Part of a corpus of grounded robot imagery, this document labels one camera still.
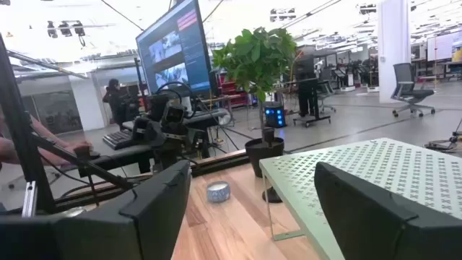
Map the person's hand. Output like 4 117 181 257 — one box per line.
64 140 93 157

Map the short black candlestick holder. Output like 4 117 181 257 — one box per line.
261 126 284 204

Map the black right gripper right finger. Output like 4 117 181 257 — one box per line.
313 161 462 260

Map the office desk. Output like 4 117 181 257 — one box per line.
77 108 232 173

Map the computer monitor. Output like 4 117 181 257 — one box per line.
135 0 219 95

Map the large wall display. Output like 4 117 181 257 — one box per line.
427 30 462 63

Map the grey office chair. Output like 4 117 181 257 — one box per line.
391 62 437 118

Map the person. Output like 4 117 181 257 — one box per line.
102 78 128 126

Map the red tool cabinet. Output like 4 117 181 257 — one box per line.
219 81 250 108

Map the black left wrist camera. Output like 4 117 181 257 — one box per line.
161 103 188 135

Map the black keyboard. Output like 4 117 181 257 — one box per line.
102 129 135 151

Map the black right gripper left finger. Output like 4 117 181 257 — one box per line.
0 160 191 260

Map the potted green plant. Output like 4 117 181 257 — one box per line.
212 27 297 178

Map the black aluminium rig frame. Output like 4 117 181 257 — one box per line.
0 34 250 221

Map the person's forearm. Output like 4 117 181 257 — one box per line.
0 136 68 166
28 116 71 148

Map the green perforated metal riser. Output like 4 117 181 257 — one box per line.
258 136 462 260

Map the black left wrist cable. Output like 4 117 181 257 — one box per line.
154 81 198 120

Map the black floor stand base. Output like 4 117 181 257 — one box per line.
424 118 462 152

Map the computer tower with blue lights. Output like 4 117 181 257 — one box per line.
264 102 287 129

